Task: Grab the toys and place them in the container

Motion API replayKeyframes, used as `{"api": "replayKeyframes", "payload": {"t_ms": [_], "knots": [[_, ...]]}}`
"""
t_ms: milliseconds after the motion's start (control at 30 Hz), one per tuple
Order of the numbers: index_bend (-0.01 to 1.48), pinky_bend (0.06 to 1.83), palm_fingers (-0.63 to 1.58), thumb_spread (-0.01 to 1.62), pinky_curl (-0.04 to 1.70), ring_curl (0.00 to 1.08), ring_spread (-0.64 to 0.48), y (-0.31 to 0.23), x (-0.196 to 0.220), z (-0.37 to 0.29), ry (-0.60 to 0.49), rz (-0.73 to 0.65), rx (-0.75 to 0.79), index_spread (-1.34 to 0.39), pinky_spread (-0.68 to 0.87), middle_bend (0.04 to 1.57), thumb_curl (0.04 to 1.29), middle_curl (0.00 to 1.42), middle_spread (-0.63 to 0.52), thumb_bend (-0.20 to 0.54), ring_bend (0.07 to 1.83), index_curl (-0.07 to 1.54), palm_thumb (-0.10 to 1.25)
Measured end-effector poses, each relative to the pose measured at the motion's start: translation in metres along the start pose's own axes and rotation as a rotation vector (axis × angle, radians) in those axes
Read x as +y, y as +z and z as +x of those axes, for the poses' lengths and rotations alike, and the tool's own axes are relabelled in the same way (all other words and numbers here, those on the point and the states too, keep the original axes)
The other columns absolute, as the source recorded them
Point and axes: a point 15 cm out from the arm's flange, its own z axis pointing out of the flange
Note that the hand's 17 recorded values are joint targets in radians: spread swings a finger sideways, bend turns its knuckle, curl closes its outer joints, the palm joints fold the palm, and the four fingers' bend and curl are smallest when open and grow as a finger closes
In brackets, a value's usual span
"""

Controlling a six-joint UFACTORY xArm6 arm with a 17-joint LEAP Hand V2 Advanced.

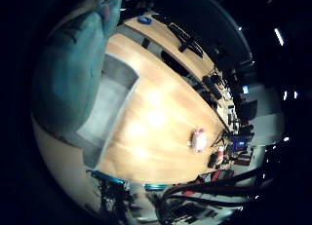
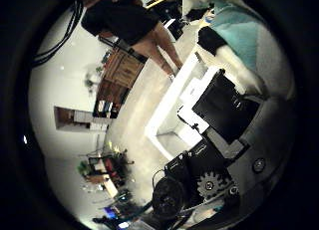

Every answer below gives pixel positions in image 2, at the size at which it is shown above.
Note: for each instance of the white plastic container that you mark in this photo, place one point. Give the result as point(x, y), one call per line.
point(166, 107)

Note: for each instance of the light blue plush toy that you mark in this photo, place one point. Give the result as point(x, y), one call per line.
point(241, 34)

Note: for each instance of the black desk equipment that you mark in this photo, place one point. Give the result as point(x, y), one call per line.
point(167, 11)

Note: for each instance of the person in black shirt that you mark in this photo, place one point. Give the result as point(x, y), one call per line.
point(126, 17)

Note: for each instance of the wooden shelf cabinet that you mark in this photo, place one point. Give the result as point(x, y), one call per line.
point(118, 77)

